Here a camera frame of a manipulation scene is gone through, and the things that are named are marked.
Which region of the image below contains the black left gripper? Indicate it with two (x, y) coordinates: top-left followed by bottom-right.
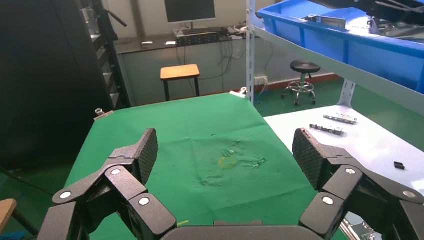
(309, 0), (424, 25)

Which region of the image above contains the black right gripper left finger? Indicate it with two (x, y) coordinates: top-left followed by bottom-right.
(37, 127), (178, 240)

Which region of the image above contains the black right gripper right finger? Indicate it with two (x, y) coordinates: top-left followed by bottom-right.
(292, 127), (424, 240)

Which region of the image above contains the stamped sheet metal plate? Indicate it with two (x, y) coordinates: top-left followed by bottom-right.
(369, 16), (424, 41)
(303, 14), (347, 29)

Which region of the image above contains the blue plastic bin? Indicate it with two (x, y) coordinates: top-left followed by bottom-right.
(256, 0), (424, 95)

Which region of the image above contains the silver binder clip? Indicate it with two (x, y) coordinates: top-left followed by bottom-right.
(93, 107), (115, 121)
(229, 86), (249, 99)

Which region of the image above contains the white metal shelf board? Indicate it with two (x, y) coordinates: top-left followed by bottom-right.
(251, 24), (424, 117)

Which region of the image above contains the green table cloth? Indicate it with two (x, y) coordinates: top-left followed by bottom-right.
(64, 92), (347, 240)

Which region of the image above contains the black swivel stool chrome base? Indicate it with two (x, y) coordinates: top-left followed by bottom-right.
(281, 59), (322, 107)

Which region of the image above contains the black equipment cabinet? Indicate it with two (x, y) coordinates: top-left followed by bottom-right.
(0, 0), (132, 171)

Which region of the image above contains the wooden seat with black leg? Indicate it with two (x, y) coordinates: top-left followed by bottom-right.
(0, 198), (41, 238)

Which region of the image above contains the blue plastic object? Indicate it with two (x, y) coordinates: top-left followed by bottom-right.
(0, 230), (27, 240)

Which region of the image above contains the wooden stool with black legs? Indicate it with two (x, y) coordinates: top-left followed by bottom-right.
(160, 63), (202, 102)

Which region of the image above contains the black rack device box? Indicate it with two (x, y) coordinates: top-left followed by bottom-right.
(175, 32), (221, 47)

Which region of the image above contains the black keyboard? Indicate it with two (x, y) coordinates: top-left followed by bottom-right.
(181, 26), (230, 36)

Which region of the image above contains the black computer monitor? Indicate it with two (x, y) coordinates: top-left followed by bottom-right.
(163, 0), (217, 31)

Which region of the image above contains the silver metal connector bracket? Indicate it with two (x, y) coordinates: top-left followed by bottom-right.
(323, 113), (359, 126)
(309, 123), (345, 137)

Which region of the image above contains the white perforated shelf post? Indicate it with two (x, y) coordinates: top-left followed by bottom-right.
(337, 78), (357, 109)
(246, 0), (258, 104)

